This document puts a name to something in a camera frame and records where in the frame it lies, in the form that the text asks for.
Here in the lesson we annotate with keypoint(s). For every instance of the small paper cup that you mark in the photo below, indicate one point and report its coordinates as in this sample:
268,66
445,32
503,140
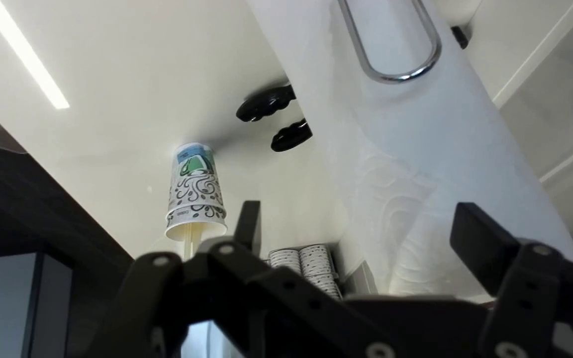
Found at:
198,199

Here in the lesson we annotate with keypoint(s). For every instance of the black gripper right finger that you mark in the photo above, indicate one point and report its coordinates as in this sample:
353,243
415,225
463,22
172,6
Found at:
489,249

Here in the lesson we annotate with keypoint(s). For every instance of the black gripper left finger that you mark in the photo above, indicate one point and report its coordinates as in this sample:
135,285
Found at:
149,305

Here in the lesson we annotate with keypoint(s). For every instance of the small black object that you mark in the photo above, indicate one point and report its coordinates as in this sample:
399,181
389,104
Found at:
292,134
266,104

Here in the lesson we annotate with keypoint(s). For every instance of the white paper towel roll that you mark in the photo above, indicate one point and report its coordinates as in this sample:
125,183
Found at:
433,165

